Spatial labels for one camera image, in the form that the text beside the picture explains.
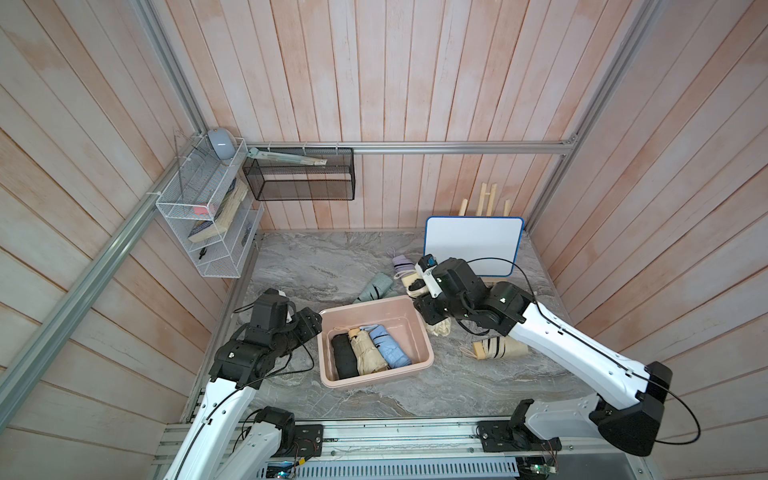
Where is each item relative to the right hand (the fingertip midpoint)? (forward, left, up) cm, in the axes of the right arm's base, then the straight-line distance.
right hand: (419, 299), depth 74 cm
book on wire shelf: (+19, +53, +11) cm, 57 cm away
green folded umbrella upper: (+15, +12, -18) cm, 27 cm away
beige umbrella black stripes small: (0, +2, +7) cm, 7 cm away
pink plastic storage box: (+5, +5, -18) cm, 19 cm away
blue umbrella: (-7, +7, -18) cm, 21 cm away
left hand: (-6, +27, -3) cm, 28 cm away
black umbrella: (-8, +20, -19) cm, 29 cm away
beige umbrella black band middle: (-8, -5, +1) cm, 9 cm away
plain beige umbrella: (-9, +13, -17) cm, 23 cm away
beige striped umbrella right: (-4, -24, -20) cm, 32 cm away
